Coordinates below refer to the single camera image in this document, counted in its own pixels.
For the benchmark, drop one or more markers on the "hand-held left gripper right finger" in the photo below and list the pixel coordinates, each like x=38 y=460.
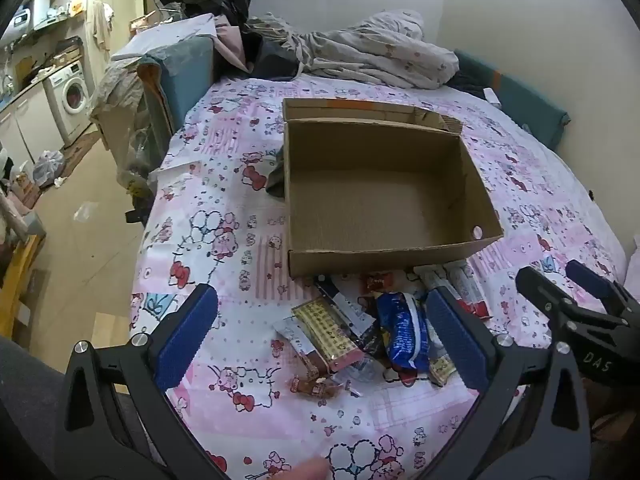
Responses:
x=452 y=340

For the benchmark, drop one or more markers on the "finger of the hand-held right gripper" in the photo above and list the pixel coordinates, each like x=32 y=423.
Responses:
x=595 y=280
x=537 y=287

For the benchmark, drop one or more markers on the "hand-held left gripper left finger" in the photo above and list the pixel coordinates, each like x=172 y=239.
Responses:
x=187 y=340

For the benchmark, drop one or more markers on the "blue snack packet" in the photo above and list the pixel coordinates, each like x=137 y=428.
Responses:
x=400 y=330

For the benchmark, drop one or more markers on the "cardboard box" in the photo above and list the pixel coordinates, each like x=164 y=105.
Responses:
x=370 y=185

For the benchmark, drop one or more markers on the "small yellow snack packet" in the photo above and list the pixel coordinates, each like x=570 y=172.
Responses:
x=441 y=369

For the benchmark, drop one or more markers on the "small red snack packet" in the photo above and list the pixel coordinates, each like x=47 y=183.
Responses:
x=378 y=282

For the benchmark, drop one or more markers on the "pink printed bed sheet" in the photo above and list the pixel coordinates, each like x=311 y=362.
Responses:
x=225 y=240

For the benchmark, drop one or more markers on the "silver and brown snack packet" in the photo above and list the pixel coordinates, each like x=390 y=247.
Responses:
x=295 y=342

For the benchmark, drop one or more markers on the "white and navy snack packet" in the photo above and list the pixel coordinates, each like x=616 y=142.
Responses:
x=345 y=302

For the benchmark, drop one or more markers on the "yellow and pink snack packet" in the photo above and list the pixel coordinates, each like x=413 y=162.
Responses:
x=325 y=330

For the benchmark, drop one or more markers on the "brown snack in clear wrapper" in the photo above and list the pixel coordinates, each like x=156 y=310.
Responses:
x=312 y=389

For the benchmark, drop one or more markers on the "person's grey trousers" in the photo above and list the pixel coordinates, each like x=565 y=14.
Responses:
x=30 y=410

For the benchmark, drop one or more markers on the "yellow wooden stool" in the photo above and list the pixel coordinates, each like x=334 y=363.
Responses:
x=17 y=280

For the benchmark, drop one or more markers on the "dark cloth beside box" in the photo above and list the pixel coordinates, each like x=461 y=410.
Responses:
x=275 y=180

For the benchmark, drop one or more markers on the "teal cushion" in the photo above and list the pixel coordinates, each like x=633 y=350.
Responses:
x=520 y=95

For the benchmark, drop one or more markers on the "small white charger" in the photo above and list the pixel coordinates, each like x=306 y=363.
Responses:
x=491 y=96

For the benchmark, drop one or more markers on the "tied plastic bag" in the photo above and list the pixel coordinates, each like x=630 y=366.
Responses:
x=48 y=167

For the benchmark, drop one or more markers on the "leaning cardboard with crumpled cloth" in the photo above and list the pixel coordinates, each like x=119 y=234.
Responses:
x=120 y=100

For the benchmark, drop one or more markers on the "teal padded board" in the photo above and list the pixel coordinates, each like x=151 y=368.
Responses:
x=185 y=80

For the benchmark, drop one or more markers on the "white kitchen cabinet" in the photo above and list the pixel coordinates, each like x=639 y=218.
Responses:
x=25 y=125

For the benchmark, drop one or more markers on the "white washing machine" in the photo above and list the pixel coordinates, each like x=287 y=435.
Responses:
x=67 y=97

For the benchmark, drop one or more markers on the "crumpled floral duvet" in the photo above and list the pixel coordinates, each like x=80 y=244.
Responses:
x=370 y=55

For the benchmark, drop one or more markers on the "pink cloth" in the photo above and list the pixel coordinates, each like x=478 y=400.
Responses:
x=232 y=45

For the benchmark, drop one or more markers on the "white sheet on board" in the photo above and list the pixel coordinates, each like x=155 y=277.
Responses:
x=160 y=37

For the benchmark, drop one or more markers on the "hanging white cloth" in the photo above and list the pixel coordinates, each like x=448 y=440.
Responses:
x=101 y=25

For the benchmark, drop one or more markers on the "white kitchen appliance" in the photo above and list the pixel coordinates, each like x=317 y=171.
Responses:
x=39 y=9

